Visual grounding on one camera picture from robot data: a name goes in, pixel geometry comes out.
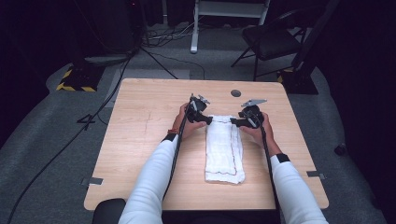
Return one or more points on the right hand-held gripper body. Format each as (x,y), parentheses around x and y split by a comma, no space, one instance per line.
(253,115)

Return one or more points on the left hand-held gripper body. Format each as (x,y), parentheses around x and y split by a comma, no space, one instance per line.
(195,110)

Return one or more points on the white towel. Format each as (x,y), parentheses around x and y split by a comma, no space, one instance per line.
(224,152)

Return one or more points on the person's left hand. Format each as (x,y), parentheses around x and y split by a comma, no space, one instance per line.
(183,126)

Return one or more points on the person's right hand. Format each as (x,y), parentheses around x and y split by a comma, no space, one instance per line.
(264,137)

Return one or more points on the red wristband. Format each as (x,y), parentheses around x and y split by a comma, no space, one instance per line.
(173,131)

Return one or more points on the black tripod leg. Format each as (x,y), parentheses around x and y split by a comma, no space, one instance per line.
(158,63)

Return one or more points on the black folding chair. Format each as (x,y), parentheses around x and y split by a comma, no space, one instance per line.
(271,42)

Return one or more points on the grey tape strip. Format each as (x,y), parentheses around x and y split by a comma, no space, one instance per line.
(316,174)
(93,181)

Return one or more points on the small black floor object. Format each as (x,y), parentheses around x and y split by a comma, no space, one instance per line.
(340,150)

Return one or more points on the person's dark lap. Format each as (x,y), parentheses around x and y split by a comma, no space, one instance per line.
(218,217)

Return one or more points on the dark slanted stand pole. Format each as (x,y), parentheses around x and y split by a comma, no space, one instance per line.
(314,34)

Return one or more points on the black seat cushion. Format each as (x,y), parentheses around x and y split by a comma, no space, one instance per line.
(107,211)

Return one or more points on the black yellow striped base plate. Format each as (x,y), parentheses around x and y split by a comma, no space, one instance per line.
(300,84)
(79,79)

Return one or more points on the white metal stand frame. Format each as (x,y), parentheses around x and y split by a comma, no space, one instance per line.
(227,9)

